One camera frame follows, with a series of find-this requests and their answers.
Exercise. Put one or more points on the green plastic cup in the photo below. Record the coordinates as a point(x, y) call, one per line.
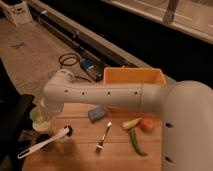
point(37, 116)

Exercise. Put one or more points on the white plastic cup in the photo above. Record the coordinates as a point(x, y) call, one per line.
point(42, 128)

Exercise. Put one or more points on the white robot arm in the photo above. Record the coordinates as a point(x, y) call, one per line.
point(185, 107)

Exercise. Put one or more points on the yellow plastic tray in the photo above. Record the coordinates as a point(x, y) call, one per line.
point(133, 75)

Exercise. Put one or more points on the blue black power box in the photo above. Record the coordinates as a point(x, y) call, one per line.
point(94, 70)

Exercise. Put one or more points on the blue sponge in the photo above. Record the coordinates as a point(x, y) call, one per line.
point(97, 113)

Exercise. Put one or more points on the pale yellow vegetable toy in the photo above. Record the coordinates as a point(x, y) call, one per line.
point(130, 124)

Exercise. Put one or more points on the green chili pepper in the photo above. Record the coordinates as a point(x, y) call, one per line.
point(134, 142)

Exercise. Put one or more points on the orange tomato toy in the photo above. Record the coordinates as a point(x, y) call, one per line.
point(146, 124)

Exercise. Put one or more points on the silver metal fork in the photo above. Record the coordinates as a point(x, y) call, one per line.
point(100, 144)

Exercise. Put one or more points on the dark brown cup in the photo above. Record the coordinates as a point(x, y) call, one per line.
point(42, 138)

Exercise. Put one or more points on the black chair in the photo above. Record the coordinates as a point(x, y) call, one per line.
point(14, 118)

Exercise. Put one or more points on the white storage box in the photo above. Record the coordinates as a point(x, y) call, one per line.
point(17, 14)

